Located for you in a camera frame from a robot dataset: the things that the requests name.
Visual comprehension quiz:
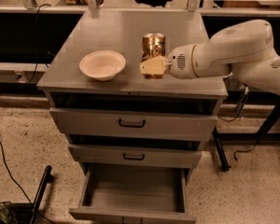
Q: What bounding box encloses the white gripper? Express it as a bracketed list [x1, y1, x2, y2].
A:
[139, 45, 197, 79]

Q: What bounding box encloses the orange soda can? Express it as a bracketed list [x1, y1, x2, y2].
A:
[141, 33, 165, 79]

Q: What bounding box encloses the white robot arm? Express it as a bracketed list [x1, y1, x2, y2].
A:
[139, 20, 280, 96]

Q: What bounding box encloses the grey drawer cabinet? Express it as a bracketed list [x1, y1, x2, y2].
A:
[36, 8, 230, 173]

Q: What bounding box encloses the grey top drawer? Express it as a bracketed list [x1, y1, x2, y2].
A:
[49, 108, 217, 141]

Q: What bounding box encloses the grey middle drawer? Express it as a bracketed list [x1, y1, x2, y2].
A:
[68, 145, 202, 169]

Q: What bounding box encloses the grey open bottom drawer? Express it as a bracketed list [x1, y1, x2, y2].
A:
[69, 164, 197, 224]

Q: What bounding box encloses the white paper bowl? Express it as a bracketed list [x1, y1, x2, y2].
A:
[79, 50, 126, 81]

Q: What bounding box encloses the black table leg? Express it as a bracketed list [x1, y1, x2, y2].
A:
[212, 128, 230, 172]

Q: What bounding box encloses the black stand leg left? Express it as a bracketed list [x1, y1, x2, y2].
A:
[29, 165, 53, 224]

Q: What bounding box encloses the black wall cable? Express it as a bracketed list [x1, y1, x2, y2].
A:
[27, 3, 52, 83]

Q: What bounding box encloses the black floor cable left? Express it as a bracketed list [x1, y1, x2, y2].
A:
[0, 138, 57, 224]

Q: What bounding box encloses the wire basket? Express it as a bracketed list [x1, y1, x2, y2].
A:
[0, 202, 19, 224]

